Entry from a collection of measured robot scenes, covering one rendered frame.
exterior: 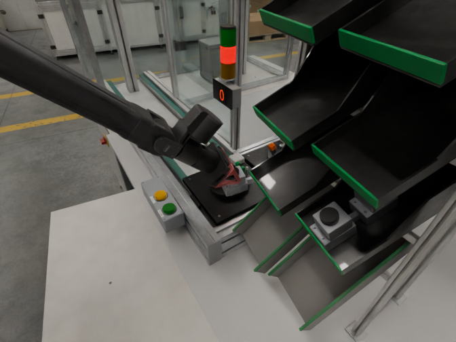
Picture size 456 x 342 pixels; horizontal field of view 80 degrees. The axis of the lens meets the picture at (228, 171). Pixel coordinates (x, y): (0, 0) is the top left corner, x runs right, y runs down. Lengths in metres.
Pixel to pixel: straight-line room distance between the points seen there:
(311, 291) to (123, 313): 0.49
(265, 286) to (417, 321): 0.39
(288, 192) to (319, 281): 0.21
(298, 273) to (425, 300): 0.41
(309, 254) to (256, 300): 0.23
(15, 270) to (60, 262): 1.29
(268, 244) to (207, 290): 0.23
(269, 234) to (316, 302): 0.18
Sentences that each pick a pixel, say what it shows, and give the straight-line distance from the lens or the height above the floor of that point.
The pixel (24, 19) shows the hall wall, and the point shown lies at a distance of 8.79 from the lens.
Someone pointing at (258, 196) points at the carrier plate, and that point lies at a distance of 0.90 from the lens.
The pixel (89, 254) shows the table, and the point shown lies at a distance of 0.99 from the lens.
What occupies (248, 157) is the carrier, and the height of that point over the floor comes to 0.97.
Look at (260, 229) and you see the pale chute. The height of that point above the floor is 1.03.
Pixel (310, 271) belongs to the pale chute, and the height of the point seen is 1.04.
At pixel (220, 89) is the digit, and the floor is 1.22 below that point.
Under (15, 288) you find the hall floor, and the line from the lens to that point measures 2.21.
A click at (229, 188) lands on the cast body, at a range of 0.72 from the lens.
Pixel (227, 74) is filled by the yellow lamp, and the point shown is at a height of 1.28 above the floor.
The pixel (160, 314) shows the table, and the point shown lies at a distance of 0.82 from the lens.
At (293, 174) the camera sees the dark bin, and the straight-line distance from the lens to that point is 0.61.
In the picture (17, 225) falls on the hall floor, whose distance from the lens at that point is 2.58.
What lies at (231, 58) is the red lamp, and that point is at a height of 1.33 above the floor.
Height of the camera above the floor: 1.60
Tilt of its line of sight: 40 degrees down
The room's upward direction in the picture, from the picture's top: straight up
